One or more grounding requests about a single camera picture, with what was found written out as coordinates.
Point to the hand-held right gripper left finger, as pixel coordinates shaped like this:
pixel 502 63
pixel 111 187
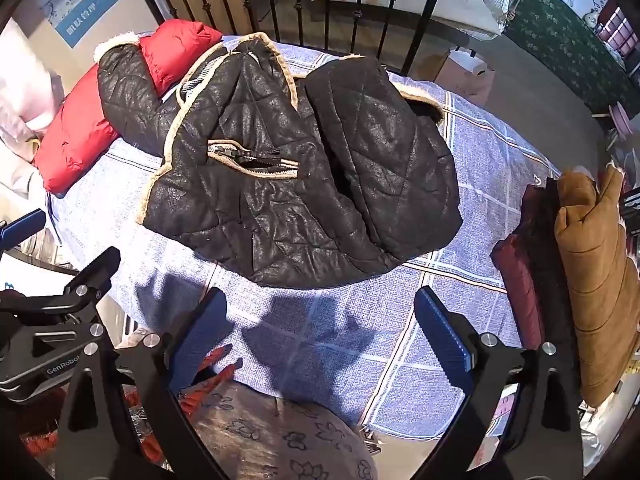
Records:
pixel 197 345

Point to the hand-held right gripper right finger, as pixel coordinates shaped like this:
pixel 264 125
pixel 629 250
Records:
pixel 442 340

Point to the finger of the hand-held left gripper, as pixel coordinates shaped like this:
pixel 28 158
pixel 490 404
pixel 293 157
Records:
pixel 92 280
pixel 25 224

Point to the black quilted fur-trimmed jacket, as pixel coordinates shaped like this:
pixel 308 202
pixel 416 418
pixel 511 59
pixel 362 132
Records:
pixel 300 200

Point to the red floral cloth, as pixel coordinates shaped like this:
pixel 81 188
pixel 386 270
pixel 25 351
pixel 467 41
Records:
pixel 215 377

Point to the blue plaid bed sheet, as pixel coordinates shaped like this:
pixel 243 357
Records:
pixel 350 350

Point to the maroon puffer jacket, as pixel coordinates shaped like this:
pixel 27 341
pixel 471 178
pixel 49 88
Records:
pixel 520 280

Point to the red puffer jacket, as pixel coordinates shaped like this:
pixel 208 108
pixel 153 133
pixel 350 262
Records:
pixel 75 135

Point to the grey floral cloth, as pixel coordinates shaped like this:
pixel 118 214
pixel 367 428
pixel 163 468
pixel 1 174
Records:
pixel 280 435

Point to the dark fleece garment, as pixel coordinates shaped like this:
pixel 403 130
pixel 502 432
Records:
pixel 550 270

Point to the pale pink pillow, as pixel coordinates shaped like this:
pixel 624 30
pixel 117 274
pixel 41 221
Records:
pixel 20 90

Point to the brown suede jacket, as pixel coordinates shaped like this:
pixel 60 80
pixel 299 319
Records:
pixel 600 285

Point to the cardboard box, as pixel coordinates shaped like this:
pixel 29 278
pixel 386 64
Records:
pixel 465 80

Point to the pink stool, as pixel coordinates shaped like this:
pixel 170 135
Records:
pixel 622 117

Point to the green floral cloth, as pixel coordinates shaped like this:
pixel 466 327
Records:
pixel 560 40

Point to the white cushioned sofa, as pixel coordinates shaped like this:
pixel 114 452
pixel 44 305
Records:
pixel 440 10

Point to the maroon slatted chair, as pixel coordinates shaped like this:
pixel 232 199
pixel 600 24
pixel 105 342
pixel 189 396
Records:
pixel 615 30

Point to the white figurine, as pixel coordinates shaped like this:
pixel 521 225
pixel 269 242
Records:
pixel 591 16

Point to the blue and white wall poster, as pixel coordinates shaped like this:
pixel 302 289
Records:
pixel 85 10

